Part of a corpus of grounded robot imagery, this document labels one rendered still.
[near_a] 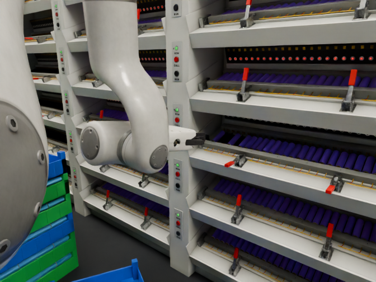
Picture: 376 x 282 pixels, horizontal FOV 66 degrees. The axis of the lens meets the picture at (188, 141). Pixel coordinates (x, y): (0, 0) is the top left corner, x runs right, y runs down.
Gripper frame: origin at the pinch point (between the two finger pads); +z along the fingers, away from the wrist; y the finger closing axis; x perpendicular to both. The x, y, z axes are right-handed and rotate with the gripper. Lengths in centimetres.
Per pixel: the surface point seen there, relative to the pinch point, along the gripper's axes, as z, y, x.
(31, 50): 8, 119, -27
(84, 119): 17, 80, 5
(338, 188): 13.8, -34.0, 7.2
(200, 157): 14.3, 7.3, 8.3
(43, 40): 9, 108, -32
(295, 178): 15.3, -23.3, 7.7
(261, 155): 17.4, -12.2, 3.8
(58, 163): -11, 49, 17
